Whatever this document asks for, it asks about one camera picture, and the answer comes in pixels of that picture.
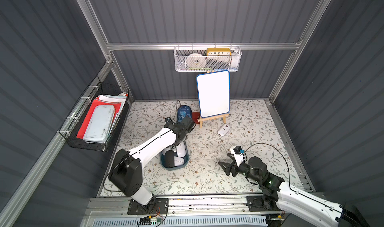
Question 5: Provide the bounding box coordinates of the white plastic tray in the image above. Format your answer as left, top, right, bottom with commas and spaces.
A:
83, 105, 115, 143

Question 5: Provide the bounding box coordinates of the blue dinosaur pencil case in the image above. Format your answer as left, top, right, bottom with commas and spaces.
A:
177, 105, 192, 122

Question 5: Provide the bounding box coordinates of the white tape roll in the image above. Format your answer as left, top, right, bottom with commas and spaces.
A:
186, 53, 206, 69

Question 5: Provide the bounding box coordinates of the white grey computer mouse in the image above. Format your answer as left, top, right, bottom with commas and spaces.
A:
162, 147, 171, 156

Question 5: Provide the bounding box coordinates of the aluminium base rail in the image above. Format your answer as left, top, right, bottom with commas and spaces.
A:
81, 193, 291, 227

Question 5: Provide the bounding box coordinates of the white wire wall basket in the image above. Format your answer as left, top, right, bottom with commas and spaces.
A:
174, 45, 243, 72

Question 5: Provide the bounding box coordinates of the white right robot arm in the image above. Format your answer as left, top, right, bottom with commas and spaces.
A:
219, 154, 369, 227

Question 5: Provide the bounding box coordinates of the wooden easel stand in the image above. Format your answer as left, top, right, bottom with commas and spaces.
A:
198, 113, 229, 128

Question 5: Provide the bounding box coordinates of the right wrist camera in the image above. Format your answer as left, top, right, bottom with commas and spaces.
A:
230, 146, 245, 167

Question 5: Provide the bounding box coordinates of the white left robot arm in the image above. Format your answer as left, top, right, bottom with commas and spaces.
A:
108, 117, 196, 206

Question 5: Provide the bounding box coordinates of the black computer mouse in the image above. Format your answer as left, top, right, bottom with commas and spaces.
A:
165, 150, 175, 169

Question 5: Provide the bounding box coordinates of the yellow clock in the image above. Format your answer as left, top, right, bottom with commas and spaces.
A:
207, 48, 232, 56

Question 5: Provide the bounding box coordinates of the teal storage box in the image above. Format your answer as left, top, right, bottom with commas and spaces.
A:
160, 141, 190, 171

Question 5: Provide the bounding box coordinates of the black wire wall basket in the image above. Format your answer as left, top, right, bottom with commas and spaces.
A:
59, 77, 129, 152

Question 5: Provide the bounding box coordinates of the blue framed whiteboard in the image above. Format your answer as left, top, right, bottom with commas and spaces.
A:
196, 70, 230, 118

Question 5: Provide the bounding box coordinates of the red flat box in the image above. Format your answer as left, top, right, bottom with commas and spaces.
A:
192, 112, 200, 125

